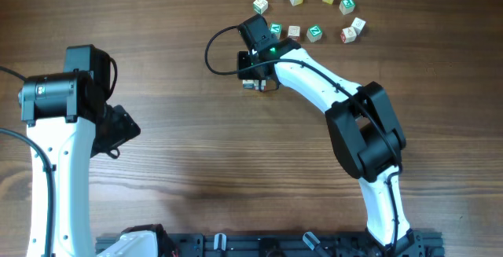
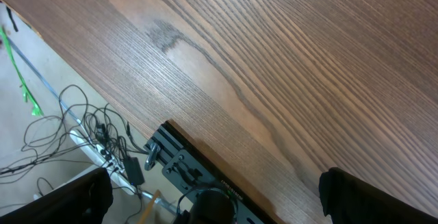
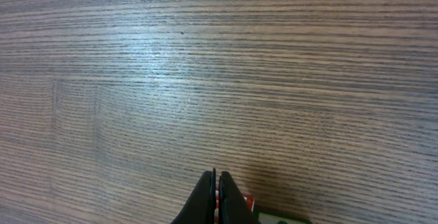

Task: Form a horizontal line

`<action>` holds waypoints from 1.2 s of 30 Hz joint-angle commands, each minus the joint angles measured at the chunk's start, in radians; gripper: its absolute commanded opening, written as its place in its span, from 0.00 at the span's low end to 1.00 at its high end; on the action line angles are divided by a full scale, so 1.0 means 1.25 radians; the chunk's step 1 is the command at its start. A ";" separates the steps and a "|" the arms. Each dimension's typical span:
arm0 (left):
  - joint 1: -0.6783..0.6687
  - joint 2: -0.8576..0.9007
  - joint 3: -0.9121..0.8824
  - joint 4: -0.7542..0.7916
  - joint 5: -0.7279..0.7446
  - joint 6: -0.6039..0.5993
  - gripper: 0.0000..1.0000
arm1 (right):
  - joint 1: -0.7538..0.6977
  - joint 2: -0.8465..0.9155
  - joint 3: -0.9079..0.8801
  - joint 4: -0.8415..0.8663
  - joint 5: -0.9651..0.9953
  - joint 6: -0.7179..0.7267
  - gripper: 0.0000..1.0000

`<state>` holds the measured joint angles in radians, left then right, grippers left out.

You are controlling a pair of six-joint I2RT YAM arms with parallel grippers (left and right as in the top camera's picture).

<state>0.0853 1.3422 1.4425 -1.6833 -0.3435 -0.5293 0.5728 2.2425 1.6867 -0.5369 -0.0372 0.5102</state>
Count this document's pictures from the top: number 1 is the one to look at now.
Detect plain wooden block right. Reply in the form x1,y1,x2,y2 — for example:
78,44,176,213
351,17,366,35

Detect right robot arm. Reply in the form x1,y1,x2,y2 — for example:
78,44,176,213
237,14,409,254

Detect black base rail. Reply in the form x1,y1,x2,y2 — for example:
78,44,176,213
169,230,446,257

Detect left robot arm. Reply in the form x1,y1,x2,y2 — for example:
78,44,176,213
18,45,141,256

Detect red U wooden block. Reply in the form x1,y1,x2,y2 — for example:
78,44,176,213
287,25,301,42

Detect green Z wooden block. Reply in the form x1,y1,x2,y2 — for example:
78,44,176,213
307,24,323,42

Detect red A wooden block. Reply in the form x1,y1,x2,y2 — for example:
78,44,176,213
340,27,358,43

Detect green V wooden block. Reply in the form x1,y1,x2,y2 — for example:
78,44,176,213
270,23,282,39

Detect green E wooden block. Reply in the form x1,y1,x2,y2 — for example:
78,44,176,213
340,0,356,15

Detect blue edged wooden block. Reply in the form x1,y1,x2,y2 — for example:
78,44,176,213
242,80,255,90

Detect green edged block far left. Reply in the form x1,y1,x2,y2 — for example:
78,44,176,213
252,0,269,15

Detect red I wooden block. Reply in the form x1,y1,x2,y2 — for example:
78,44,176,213
254,80,266,91

